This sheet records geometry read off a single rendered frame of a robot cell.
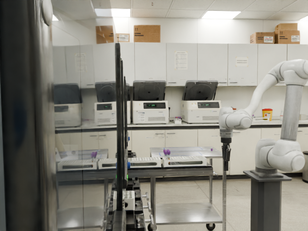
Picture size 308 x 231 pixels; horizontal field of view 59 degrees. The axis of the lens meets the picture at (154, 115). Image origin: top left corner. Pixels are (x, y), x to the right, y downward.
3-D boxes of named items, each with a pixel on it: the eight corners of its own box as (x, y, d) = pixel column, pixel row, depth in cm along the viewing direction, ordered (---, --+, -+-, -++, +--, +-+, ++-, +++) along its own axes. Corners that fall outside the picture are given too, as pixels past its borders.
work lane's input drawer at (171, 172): (111, 181, 179) (111, 167, 179) (112, 175, 193) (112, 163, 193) (219, 178, 186) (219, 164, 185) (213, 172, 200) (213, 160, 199)
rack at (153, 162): (116, 170, 181) (116, 161, 181) (117, 167, 191) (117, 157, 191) (161, 169, 184) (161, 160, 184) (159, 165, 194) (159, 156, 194)
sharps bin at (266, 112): (264, 121, 464) (265, 108, 463) (260, 120, 481) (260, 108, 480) (274, 121, 465) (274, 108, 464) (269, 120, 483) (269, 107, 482)
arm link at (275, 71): (262, 72, 204) (275, 70, 191) (278, 57, 207) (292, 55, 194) (271, 86, 206) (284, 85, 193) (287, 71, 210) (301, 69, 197)
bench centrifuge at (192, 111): (188, 123, 423) (187, 79, 419) (180, 121, 484) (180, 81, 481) (222, 123, 427) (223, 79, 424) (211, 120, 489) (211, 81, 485)
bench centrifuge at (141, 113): (133, 124, 415) (132, 79, 411) (132, 121, 477) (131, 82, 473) (169, 124, 420) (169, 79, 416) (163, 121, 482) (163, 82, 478)
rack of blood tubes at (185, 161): (163, 168, 184) (163, 159, 184) (162, 165, 194) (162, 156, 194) (206, 167, 187) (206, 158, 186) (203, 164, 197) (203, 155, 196)
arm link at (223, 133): (222, 129, 187) (222, 138, 187) (234, 129, 188) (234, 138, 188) (217, 128, 196) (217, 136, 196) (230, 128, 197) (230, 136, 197)
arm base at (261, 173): (268, 169, 220) (268, 162, 220) (284, 177, 198) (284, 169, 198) (247, 170, 219) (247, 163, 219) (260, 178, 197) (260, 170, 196)
